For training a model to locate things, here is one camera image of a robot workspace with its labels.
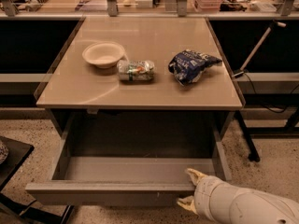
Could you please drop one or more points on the crushed green white can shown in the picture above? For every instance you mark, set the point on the crushed green white can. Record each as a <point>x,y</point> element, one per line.
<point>135,70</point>

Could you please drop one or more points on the metal shelf post left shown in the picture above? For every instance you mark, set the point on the metal shelf post left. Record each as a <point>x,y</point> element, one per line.
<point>112,8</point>

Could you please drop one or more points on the blue chip bag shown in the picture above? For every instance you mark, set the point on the blue chip bag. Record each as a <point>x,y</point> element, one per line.
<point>188,65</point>

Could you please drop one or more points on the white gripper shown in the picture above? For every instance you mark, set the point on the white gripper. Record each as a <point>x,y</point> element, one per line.
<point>207,194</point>

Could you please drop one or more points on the white rod with cable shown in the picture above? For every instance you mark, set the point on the white rod with cable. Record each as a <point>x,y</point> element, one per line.
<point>239,72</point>

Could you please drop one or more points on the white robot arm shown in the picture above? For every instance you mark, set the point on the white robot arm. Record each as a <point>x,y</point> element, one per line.
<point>251,206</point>

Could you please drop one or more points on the metal shelf post right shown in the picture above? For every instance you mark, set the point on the metal shelf post right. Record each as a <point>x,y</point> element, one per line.
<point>182,7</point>

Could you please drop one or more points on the grey drawer cabinet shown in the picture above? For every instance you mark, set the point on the grey drawer cabinet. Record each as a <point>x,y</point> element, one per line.
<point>78,85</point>

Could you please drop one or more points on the black stand leg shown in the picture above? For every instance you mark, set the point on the black stand leg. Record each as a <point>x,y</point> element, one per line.
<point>253,154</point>

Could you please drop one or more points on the black floor base frame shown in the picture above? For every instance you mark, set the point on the black floor base frame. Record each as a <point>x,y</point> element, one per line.
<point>27,214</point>

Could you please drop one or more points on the white paper bowl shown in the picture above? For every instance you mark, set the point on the white paper bowl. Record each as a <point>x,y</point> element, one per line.
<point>104,54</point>

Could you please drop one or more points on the grey top drawer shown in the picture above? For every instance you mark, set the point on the grey top drawer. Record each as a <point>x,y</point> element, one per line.
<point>133,158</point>

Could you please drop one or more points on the black table at left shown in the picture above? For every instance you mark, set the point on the black table at left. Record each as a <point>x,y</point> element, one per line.
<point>18,152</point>

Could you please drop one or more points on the purple white book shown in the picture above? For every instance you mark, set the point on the purple white book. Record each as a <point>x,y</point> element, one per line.
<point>91,5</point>

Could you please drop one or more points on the metal shelf post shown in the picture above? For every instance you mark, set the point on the metal shelf post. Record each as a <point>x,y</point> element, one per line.
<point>112,8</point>
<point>182,7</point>

